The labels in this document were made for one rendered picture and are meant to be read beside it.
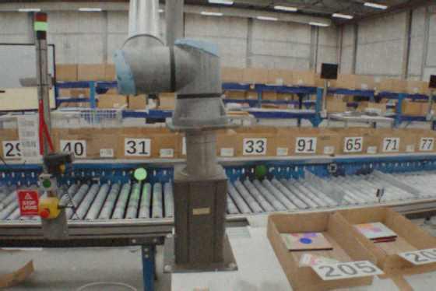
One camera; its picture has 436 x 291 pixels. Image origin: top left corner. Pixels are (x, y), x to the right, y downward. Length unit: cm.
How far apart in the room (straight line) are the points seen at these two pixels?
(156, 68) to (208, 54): 16
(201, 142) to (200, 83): 19
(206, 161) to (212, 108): 18
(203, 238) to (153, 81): 54
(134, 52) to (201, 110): 27
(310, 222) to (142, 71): 92
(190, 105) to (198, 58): 15
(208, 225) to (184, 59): 54
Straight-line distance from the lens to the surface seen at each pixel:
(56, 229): 151
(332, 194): 184
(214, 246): 107
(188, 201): 99
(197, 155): 97
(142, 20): 110
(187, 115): 93
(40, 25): 138
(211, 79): 94
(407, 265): 122
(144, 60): 93
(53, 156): 133
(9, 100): 150
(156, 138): 191
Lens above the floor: 138
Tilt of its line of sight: 12 degrees down
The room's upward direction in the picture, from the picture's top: 2 degrees clockwise
